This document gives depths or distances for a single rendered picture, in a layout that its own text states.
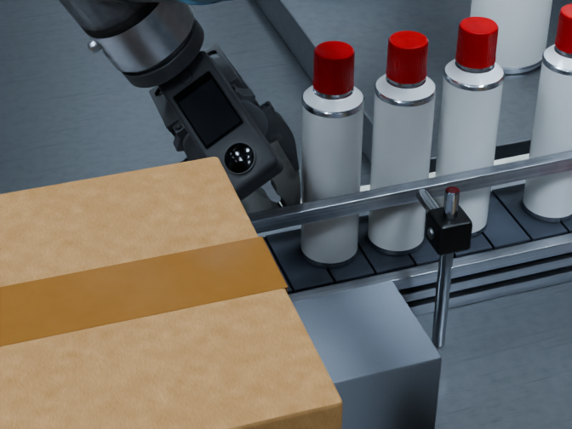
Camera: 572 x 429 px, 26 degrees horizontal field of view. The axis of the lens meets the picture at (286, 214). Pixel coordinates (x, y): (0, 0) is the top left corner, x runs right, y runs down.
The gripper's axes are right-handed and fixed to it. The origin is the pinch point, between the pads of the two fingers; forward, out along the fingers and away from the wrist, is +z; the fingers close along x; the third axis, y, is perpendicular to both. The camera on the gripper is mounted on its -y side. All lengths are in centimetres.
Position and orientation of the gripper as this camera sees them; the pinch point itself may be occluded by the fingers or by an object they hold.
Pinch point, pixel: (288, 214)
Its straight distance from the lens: 107.1
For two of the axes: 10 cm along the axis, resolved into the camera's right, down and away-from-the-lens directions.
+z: 4.8, 6.1, 6.4
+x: -8.2, 5.7, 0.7
